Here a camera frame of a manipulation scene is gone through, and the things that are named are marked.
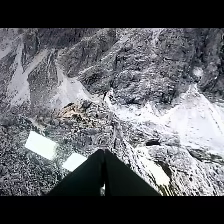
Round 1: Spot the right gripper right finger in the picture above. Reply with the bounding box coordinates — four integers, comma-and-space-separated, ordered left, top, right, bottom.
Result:
104, 148, 162, 197

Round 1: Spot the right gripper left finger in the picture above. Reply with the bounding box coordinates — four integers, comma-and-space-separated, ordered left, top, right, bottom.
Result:
47, 148, 105, 197

